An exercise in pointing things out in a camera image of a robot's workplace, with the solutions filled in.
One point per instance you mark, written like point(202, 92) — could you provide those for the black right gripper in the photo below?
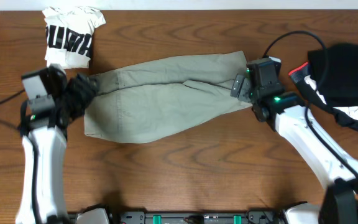
point(243, 94)

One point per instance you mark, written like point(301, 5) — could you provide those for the olive green shorts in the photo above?
point(148, 101)

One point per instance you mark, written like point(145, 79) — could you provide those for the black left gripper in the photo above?
point(74, 97)

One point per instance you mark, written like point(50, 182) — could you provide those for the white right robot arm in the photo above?
point(336, 170)

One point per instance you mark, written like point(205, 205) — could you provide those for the folded white Puma t-shirt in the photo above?
point(69, 35)

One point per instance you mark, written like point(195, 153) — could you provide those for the black garment pile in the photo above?
point(337, 94)

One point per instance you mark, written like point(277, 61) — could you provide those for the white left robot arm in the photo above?
point(44, 144)

